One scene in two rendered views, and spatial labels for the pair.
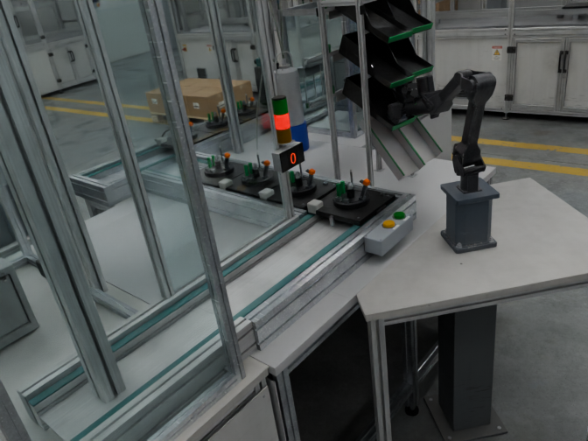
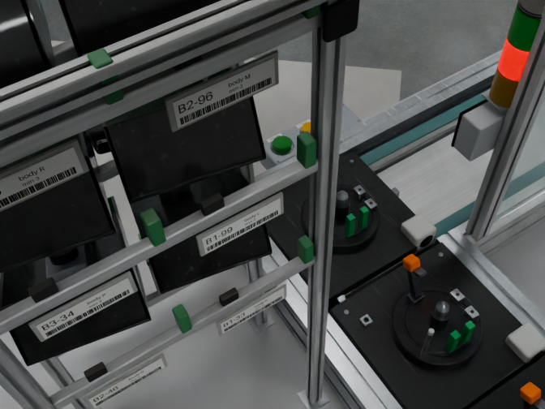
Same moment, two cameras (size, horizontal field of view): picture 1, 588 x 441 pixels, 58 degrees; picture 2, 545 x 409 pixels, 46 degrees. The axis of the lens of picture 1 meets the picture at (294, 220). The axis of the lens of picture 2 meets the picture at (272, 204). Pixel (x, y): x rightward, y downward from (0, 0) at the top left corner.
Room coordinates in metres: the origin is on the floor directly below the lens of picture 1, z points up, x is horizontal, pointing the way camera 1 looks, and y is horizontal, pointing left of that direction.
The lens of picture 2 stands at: (2.49, -0.15, 1.91)
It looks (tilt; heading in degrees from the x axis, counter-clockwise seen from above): 53 degrees down; 196
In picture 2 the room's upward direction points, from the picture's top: 3 degrees counter-clockwise
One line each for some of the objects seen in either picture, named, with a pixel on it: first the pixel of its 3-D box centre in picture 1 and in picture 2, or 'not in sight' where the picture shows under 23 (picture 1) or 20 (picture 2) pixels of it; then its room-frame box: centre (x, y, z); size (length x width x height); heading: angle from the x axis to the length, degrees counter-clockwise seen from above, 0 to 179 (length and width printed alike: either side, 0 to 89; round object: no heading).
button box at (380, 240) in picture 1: (388, 232); (311, 141); (1.60, -0.32, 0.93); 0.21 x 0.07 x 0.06; 136
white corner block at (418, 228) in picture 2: (315, 206); (418, 232); (1.81, -0.09, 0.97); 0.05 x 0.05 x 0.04; 46
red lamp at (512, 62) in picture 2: (282, 120); (521, 54); (1.75, -0.01, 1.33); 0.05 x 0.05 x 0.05
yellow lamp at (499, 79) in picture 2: (283, 134); (511, 83); (1.75, -0.01, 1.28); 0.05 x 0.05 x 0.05
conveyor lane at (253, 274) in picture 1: (297, 249); (468, 178); (1.61, 0.00, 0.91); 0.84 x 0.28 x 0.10; 136
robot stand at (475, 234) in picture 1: (468, 214); not in sight; (1.59, -0.60, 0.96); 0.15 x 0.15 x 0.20; 4
